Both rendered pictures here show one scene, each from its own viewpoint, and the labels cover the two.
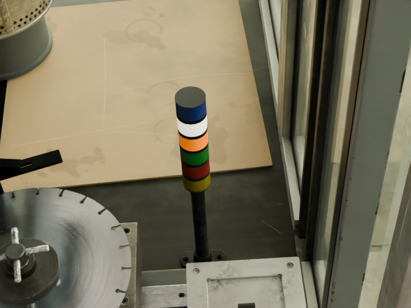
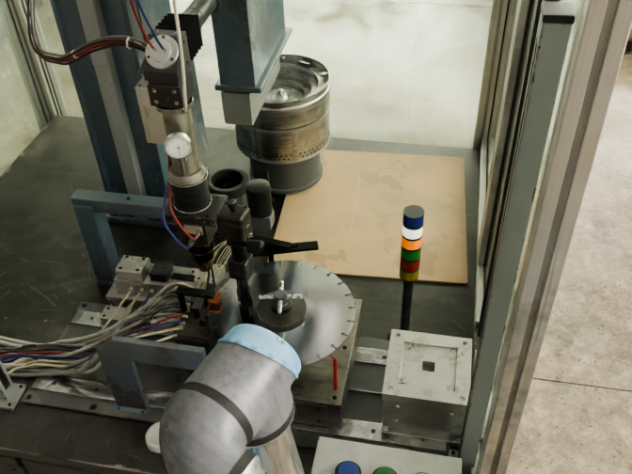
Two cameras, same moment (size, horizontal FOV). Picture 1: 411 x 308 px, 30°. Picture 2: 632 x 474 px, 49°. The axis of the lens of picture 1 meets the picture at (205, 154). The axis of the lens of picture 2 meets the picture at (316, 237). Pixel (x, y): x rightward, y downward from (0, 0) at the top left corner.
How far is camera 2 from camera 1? 0.40 m
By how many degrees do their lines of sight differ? 11
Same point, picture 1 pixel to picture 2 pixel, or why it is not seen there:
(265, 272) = (446, 344)
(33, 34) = (310, 165)
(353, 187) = (500, 260)
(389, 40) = (527, 167)
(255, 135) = (458, 260)
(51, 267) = (301, 310)
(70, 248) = (315, 302)
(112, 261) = (342, 315)
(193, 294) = (393, 349)
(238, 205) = (436, 306)
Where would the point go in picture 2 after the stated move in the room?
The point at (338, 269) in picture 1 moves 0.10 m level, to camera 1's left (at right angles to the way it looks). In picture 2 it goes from (488, 320) to (426, 312)
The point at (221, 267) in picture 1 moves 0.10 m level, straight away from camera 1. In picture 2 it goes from (416, 336) to (420, 303)
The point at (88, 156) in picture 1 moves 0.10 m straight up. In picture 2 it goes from (334, 254) to (334, 228)
